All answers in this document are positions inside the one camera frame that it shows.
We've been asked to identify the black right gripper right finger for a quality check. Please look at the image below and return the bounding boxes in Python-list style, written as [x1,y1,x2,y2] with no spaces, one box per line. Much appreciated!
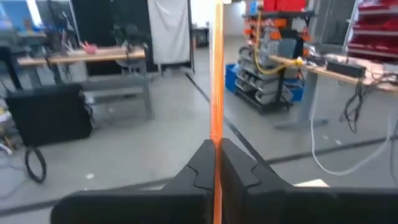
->
[220,138,398,224]

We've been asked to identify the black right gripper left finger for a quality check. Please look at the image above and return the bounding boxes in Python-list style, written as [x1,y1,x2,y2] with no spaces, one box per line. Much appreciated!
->
[51,139,217,224]

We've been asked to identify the orange straw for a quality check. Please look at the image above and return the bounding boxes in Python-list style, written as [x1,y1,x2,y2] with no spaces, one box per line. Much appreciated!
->
[208,0,225,224]

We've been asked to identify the black case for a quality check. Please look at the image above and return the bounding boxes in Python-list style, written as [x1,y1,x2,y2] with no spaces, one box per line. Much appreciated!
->
[5,83,93,147]

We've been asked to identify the wooden desk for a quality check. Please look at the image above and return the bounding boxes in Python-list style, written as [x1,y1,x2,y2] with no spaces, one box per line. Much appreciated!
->
[269,54,398,131]

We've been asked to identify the blue bin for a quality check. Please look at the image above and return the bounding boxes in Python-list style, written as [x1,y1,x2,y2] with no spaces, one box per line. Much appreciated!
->
[224,63,241,95]

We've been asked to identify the black power strip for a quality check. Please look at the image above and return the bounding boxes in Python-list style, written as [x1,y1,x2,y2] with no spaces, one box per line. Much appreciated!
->
[325,59,368,79]

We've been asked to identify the storage cart with bins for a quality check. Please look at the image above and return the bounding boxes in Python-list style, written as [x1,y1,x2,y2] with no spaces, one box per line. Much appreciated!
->
[235,0,313,113]

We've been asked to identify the wooden workbench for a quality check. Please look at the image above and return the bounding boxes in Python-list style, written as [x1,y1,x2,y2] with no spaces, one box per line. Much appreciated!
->
[17,45,155,121]

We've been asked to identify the small pink object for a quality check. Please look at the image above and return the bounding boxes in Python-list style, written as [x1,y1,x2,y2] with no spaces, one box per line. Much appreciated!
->
[80,41,98,55]

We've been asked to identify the white curtain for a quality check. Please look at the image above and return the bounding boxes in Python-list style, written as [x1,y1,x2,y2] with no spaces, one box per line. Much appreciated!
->
[147,0,192,65]

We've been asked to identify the black partition panel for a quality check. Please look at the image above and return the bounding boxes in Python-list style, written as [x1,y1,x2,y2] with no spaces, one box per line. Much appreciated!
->
[70,0,150,76]

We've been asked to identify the red bin shelf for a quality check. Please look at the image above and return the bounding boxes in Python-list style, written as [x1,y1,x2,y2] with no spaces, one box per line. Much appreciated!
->
[346,0,398,60]

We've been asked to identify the white cable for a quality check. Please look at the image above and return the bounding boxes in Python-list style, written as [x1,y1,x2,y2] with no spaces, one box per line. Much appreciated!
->
[310,89,393,177]

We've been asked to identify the black cable bundle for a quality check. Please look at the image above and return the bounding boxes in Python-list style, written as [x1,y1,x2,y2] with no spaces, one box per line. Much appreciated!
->
[338,78,374,134]

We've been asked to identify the black cable loop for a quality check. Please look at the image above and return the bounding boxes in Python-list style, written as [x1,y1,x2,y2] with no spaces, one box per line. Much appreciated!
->
[24,146,48,184]

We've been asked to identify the yellow cable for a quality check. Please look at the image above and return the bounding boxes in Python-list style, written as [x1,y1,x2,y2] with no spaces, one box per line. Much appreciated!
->
[252,11,304,76]

